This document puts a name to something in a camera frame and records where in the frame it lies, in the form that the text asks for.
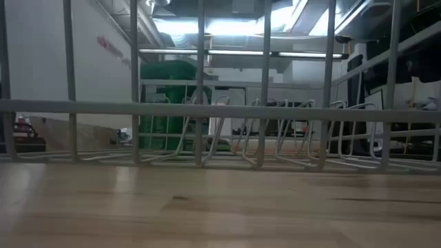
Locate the beige patterned cloth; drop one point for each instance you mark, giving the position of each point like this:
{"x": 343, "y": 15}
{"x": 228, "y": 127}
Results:
{"x": 89, "y": 137}

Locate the white box with red logo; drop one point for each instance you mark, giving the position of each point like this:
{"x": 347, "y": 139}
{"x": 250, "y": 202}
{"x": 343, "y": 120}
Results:
{"x": 41, "y": 51}

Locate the white cabinet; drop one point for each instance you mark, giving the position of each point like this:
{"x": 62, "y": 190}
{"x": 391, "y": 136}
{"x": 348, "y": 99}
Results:
{"x": 234, "y": 98}

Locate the crumpled white cloth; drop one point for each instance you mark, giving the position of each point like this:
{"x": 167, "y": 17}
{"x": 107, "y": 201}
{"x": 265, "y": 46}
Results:
{"x": 430, "y": 103}

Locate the red and black item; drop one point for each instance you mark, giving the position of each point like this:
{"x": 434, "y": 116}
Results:
{"x": 27, "y": 132}

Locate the green detergent box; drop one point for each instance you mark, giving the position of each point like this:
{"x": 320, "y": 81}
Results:
{"x": 175, "y": 72}

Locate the long fluorescent ceiling light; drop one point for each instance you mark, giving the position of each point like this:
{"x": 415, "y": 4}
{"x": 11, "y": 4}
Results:
{"x": 237, "y": 52}

